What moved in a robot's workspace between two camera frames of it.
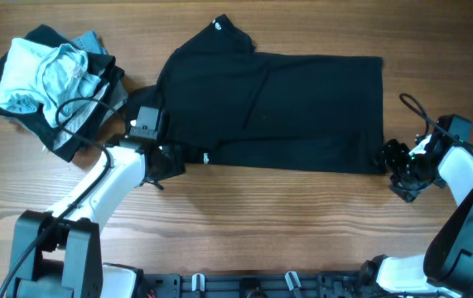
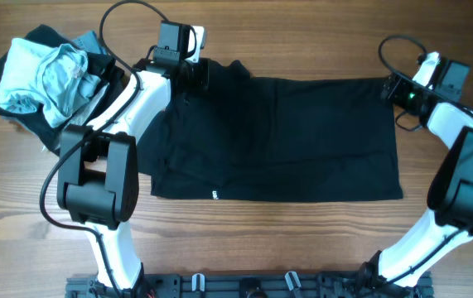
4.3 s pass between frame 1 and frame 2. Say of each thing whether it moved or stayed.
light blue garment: stayed
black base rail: stayed
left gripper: moved
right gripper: moved
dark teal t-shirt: moved
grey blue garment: stayed
